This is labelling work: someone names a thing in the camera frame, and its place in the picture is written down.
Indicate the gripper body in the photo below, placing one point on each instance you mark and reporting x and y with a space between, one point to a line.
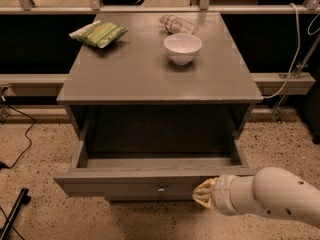
220 193

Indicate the grey top drawer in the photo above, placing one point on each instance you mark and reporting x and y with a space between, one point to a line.
130 165

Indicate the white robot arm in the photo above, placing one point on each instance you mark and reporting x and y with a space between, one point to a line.
272 193

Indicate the round metal drawer knob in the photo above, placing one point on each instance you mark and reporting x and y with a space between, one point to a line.
161 191

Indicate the grey wooden nightstand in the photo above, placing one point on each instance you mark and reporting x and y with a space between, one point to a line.
132 84

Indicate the white ceramic bowl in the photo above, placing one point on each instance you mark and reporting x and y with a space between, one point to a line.
182 48

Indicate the clear plastic water bottle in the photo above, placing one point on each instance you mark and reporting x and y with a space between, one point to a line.
174 25

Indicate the black stand leg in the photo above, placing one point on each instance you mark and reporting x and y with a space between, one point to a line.
22 199

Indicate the green snack bag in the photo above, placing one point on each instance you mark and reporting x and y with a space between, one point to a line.
99 34

